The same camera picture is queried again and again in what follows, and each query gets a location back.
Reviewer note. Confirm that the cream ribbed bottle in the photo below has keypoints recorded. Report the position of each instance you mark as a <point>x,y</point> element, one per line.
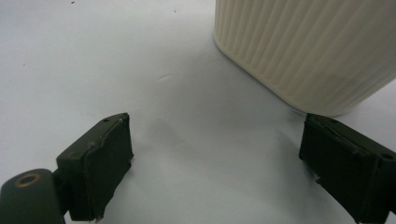
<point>305,46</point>

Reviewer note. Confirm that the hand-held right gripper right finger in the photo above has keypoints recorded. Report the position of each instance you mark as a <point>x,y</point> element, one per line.
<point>345,168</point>

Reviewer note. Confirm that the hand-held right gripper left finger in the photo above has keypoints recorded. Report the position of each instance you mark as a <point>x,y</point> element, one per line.
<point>99,168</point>

